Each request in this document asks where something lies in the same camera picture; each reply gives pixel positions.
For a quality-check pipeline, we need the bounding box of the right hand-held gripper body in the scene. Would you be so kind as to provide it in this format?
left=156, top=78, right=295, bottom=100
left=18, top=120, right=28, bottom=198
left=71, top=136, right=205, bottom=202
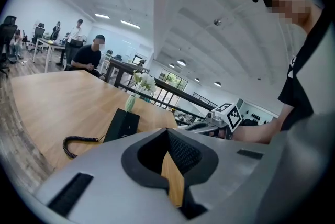
left=205, top=103, right=243, bottom=140

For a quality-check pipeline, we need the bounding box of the black office chair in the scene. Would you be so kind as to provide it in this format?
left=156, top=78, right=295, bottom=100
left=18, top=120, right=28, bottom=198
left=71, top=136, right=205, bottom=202
left=30, top=23, right=46, bottom=55
left=0, top=15, right=18, bottom=79

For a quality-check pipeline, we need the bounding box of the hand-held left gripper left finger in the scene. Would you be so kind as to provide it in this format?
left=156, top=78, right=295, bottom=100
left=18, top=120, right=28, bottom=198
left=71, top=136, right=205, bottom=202
left=34, top=127, right=207, bottom=224

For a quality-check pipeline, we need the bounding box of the pale green ribbed vase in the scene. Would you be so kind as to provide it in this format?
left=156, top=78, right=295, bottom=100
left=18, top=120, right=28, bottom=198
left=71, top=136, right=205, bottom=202
left=124, top=94, right=141, bottom=114

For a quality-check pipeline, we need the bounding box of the white desk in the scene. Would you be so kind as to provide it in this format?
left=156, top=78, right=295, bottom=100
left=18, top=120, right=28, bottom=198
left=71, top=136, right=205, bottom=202
left=32, top=37, right=66, bottom=74

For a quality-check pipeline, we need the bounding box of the person's right forearm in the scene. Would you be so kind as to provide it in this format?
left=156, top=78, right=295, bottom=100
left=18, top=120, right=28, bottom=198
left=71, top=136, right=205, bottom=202
left=232, top=112, right=283, bottom=145

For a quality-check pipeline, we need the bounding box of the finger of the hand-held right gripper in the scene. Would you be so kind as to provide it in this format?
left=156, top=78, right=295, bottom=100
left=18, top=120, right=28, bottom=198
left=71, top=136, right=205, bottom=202
left=178, top=122, right=210, bottom=135

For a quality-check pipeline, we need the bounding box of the white flower bunch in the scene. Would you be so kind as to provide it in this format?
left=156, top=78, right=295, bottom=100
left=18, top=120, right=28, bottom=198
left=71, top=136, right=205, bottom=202
left=131, top=69, right=157, bottom=96

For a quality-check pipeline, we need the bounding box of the person's black t-shirt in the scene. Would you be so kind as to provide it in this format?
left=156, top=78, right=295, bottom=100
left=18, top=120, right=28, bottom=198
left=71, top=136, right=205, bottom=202
left=277, top=7, right=331, bottom=131

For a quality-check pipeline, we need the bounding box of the black desk telephone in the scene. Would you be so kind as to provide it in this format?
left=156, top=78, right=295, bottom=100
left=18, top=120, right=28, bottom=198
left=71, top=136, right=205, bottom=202
left=103, top=108, right=141, bottom=143

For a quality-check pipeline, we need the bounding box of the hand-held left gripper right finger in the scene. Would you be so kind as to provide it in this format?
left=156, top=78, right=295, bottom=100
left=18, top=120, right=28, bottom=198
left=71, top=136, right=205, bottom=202
left=166, top=127, right=272, bottom=209

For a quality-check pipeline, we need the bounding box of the black coiled telephone cord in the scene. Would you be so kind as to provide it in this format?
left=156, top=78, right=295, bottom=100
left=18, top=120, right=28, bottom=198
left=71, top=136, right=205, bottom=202
left=62, top=136, right=107, bottom=159

